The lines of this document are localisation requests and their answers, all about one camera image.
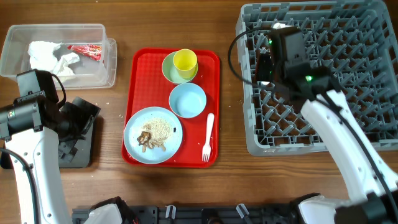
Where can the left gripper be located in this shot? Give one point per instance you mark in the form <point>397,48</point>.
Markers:
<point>84,111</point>

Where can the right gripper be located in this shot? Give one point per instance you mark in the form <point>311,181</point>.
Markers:
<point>262,61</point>

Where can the red snack wrapper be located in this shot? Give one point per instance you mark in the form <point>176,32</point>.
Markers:
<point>88,50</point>

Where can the white napkin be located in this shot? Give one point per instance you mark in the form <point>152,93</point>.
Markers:
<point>42,58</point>

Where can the yellow plastic cup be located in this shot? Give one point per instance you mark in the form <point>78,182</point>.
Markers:
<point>185,61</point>

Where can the light blue bowl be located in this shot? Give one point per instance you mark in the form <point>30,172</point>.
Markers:
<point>187,100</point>

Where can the white plastic spoon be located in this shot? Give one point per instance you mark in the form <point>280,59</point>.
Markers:
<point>279,25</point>

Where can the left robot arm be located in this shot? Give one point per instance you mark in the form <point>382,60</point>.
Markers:
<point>40,191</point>

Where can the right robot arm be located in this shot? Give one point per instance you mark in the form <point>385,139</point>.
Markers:
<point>370,182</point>

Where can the grey dishwasher rack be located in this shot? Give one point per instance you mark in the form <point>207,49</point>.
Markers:
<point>354,39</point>

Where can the black plastic tray bin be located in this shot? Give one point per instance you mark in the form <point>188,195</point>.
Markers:
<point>35,140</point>

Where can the clear plastic bin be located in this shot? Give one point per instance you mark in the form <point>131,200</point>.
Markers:
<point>87,73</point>

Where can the red serving tray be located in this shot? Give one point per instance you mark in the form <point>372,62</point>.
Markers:
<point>148,87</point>

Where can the food scraps on plate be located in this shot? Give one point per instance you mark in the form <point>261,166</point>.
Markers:
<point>154,134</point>

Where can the light blue plate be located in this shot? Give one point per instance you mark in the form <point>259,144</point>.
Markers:
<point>133,130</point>

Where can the green plastic bowl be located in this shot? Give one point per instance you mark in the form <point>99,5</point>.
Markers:
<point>170,72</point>

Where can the white plastic fork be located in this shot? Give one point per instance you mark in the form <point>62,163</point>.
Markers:
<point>206,150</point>

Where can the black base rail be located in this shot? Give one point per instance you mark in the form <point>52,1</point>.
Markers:
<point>267,214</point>

